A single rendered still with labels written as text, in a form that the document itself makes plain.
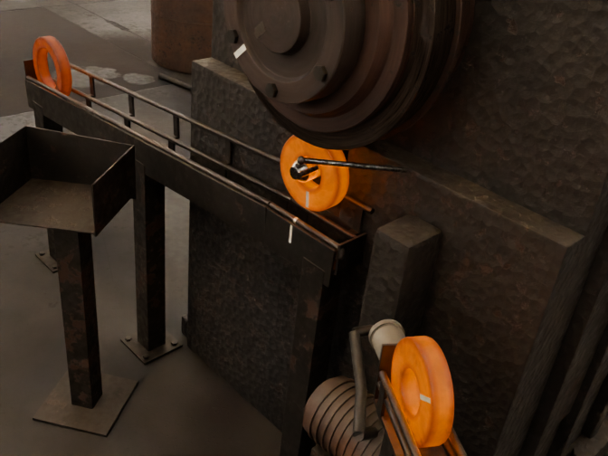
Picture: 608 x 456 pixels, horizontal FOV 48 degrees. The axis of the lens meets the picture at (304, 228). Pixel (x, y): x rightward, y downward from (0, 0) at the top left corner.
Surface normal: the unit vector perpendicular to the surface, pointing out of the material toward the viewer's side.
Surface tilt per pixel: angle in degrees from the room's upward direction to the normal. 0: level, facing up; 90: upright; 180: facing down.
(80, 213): 5
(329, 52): 90
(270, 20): 90
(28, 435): 0
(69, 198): 5
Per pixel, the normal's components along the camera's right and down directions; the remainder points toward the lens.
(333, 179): -0.70, 0.31
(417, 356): -0.97, 0.02
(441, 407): 0.24, 0.07
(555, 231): 0.10, -0.85
